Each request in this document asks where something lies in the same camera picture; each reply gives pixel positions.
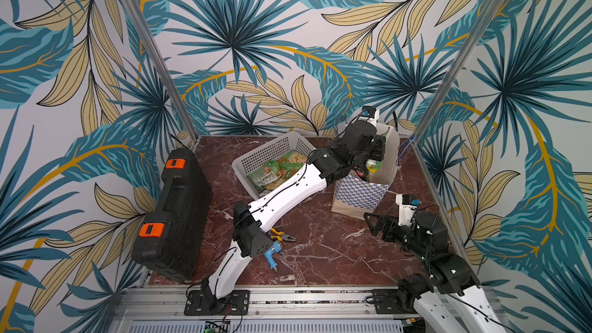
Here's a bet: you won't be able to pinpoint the small light green packet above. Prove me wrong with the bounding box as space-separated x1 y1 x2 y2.
365 160 382 174

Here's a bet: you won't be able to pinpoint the checkered paper bag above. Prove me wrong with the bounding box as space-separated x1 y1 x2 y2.
331 123 400 220

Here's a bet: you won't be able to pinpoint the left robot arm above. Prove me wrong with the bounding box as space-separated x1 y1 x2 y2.
200 120 390 309

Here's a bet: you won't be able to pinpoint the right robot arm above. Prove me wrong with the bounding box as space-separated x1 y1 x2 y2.
364 211 513 332

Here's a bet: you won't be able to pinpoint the light green condiment packet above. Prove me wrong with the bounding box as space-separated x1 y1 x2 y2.
248 150 307 196

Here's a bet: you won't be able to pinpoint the white plastic basket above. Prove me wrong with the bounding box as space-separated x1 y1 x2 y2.
232 131 315 200

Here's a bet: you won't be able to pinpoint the yellow black pliers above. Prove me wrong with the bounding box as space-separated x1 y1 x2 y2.
270 228 296 242

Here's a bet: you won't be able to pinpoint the blue plastic fitting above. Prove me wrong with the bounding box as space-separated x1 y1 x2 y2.
264 240 282 271

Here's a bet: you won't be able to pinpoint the black orange tool case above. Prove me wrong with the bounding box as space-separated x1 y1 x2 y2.
131 148 213 282

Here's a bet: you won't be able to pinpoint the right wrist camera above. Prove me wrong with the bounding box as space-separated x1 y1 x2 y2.
396 194 421 227

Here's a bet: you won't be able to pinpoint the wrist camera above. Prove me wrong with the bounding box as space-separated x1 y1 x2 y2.
396 194 421 227
359 106 380 126

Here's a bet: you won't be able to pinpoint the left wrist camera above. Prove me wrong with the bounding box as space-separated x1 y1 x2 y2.
359 106 380 126

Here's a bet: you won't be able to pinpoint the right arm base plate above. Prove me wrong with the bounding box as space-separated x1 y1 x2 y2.
369 288 414 315

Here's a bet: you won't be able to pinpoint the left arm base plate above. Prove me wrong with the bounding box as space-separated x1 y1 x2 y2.
183 290 251 317

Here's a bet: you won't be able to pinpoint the right aluminium frame post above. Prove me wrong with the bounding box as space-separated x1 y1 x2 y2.
413 0 505 142

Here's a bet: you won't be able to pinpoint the aluminium frame post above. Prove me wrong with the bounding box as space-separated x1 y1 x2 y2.
121 0 200 144
413 0 505 142

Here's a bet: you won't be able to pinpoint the aluminium front rail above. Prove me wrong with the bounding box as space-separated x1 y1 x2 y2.
107 285 510 332

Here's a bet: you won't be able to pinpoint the left aluminium frame post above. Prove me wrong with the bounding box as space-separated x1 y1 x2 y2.
121 0 200 144

